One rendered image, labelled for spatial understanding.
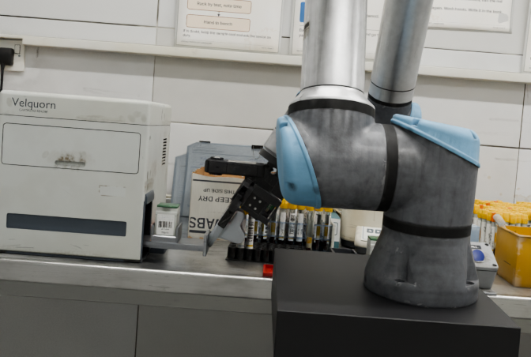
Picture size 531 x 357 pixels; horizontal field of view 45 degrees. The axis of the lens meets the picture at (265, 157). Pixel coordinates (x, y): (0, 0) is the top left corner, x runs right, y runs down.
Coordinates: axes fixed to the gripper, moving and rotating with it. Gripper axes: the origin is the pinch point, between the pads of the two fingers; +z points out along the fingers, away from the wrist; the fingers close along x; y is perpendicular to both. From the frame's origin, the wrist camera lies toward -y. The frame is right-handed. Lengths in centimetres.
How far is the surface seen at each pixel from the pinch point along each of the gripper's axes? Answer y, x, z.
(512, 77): 45, 56, -73
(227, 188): -2.3, 24.8, -7.0
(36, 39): -68, 56, -8
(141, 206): -13.7, -4.5, 1.2
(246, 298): 11.5, -5.5, 4.4
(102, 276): -12.3, -8.6, 14.6
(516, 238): 49, 0, -33
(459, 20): 25, 59, -78
